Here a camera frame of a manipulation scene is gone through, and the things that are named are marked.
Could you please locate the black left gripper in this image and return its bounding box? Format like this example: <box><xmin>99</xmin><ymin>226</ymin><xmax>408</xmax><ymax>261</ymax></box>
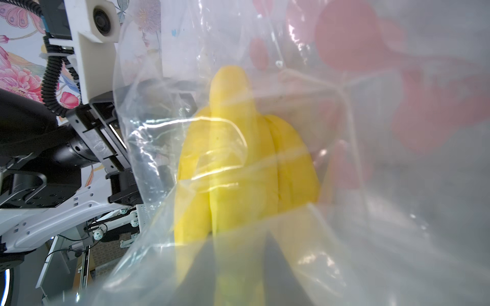
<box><xmin>64</xmin><ymin>85</ymin><xmax>200</xmax><ymax>205</ymax></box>

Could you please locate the banana bunch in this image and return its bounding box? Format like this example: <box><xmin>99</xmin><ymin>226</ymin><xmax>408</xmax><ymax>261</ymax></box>
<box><xmin>174</xmin><ymin>66</ymin><xmax>320</xmax><ymax>305</ymax></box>

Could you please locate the pink dotted zip bag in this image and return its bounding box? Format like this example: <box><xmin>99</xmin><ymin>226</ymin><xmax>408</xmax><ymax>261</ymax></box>
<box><xmin>86</xmin><ymin>1</ymin><xmax>489</xmax><ymax>305</ymax></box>

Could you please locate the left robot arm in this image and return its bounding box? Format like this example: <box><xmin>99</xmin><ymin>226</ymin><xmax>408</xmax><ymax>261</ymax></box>
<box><xmin>1</xmin><ymin>1</ymin><xmax>142</xmax><ymax>272</ymax></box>

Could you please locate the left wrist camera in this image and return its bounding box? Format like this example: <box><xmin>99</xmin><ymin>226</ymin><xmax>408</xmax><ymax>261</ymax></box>
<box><xmin>65</xmin><ymin>0</ymin><xmax>121</xmax><ymax>104</ymax></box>

